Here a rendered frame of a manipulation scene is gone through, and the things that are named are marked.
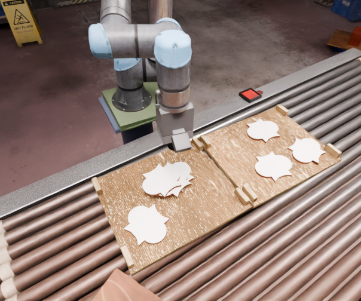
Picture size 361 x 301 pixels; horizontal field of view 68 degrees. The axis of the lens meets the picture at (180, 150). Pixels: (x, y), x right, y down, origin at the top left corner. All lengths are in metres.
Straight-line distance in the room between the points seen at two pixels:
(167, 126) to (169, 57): 0.18
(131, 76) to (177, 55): 0.63
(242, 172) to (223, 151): 0.11
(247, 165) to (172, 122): 0.41
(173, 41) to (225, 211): 0.53
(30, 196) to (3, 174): 1.50
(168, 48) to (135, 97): 0.70
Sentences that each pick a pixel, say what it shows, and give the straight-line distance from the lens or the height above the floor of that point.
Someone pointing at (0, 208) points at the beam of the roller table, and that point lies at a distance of 1.06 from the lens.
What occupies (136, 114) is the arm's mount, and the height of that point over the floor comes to 0.90.
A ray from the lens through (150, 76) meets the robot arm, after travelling 1.17.
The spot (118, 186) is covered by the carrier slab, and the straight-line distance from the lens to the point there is 0.92.
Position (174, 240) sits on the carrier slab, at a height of 0.94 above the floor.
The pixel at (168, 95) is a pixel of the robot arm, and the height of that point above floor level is 1.32.
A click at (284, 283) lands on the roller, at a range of 0.83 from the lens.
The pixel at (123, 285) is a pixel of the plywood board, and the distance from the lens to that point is 0.67.
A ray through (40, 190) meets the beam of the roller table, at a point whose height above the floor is 0.92.
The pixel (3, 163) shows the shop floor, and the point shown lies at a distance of 2.61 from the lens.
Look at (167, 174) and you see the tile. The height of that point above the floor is 0.97.
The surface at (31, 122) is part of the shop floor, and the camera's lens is 2.89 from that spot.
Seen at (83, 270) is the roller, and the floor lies 0.91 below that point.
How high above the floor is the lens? 1.68
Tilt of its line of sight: 48 degrees down
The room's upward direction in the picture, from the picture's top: straight up
